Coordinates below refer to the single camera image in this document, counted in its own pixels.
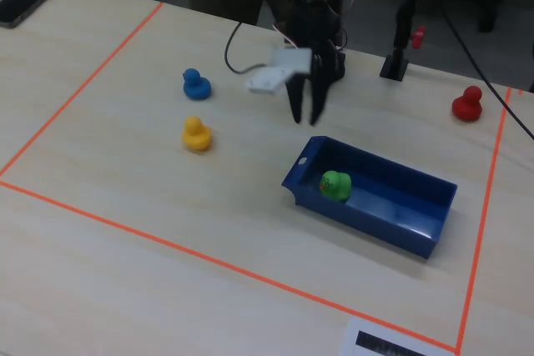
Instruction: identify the blue rubber duck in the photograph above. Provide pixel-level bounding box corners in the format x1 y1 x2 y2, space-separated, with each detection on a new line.
182 68 213 101

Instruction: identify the grey camera cable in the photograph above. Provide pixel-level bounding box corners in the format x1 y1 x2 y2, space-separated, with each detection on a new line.
224 21 269 76

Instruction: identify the orange tape line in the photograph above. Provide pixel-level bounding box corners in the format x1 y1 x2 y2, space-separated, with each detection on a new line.
0 2 165 177
0 179 459 353

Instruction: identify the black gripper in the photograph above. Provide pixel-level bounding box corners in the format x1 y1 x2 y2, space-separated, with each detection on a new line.
285 0 347 127

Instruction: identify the black smartphone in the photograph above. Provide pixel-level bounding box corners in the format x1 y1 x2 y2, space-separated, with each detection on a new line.
0 0 56 30

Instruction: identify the white paper label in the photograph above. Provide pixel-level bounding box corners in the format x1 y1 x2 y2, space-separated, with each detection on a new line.
339 316 458 356

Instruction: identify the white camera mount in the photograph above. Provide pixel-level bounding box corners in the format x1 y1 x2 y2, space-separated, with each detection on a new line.
244 48 314 95

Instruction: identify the red rubber duck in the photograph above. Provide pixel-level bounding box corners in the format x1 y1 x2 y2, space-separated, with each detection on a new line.
451 85 484 123

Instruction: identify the green rubber duck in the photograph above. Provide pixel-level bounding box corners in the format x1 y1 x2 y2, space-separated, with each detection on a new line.
319 169 352 202

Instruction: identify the thin black cable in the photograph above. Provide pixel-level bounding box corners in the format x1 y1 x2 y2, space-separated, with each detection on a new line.
433 0 534 141

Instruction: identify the blue plastic box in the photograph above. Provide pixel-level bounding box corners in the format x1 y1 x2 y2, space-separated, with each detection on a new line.
281 135 459 260

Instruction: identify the yellow rubber duck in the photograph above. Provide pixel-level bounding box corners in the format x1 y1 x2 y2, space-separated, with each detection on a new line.
181 116 214 152

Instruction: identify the red clamp knob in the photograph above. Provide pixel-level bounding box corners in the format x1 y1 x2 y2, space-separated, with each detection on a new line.
410 25 427 50

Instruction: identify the black clamp stand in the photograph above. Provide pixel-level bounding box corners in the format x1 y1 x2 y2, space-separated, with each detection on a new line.
379 0 418 83

